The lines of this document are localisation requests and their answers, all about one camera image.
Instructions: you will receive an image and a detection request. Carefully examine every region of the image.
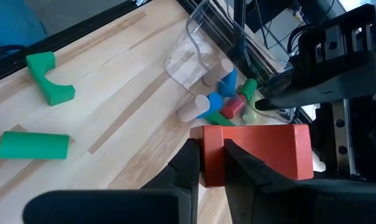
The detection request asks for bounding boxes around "person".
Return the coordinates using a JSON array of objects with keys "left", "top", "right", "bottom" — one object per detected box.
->
[{"left": 0, "top": 0, "right": 49, "bottom": 47}]

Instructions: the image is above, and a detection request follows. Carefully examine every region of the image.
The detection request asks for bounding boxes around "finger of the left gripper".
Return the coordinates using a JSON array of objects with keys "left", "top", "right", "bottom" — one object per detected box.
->
[{"left": 255, "top": 50, "right": 376, "bottom": 111}]

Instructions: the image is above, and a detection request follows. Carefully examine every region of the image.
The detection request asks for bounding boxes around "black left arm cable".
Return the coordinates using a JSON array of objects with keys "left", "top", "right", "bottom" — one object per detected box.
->
[{"left": 253, "top": 0, "right": 306, "bottom": 60}]

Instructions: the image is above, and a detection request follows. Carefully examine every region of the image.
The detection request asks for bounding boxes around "green rectangular block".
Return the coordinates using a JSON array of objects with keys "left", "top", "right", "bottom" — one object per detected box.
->
[{"left": 203, "top": 111, "right": 236, "bottom": 127}]

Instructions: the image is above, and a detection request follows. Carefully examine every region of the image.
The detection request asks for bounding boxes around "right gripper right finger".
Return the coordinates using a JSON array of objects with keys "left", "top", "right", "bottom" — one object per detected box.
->
[{"left": 223, "top": 138, "right": 376, "bottom": 224}]

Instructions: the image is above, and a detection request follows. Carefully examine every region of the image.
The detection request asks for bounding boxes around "orange arch block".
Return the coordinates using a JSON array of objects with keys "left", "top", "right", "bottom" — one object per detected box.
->
[{"left": 189, "top": 123, "right": 315, "bottom": 189}]

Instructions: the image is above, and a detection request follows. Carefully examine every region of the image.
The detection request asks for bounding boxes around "clear plastic bin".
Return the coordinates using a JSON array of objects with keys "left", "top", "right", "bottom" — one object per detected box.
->
[{"left": 162, "top": 0, "right": 296, "bottom": 125}]

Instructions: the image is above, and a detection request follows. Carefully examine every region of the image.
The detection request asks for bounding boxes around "red cylinder block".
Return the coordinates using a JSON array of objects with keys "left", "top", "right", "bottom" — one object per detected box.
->
[{"left": 220, "top": 95, "right": 247, "bottom": 120}]

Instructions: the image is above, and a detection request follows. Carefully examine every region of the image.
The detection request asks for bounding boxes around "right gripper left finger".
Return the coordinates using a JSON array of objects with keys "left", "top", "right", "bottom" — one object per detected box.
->
[{"left": 22, "top": 138, "right": 202, "bottom": 224}]

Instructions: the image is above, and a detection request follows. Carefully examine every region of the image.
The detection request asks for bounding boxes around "green arch block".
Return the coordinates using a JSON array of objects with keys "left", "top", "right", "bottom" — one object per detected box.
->
[{"left": 25, "top": 50, "right": 77, "bottom": 107}]

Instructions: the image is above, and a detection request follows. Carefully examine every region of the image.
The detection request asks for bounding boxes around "blue cylinder block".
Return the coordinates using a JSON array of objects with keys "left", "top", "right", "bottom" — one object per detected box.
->
[
  {"left": 217, "top": 68, "right": 238, "bottom": 98},
  {"left": 196, "top": 91, "right": 224, "bottom": 119}
]

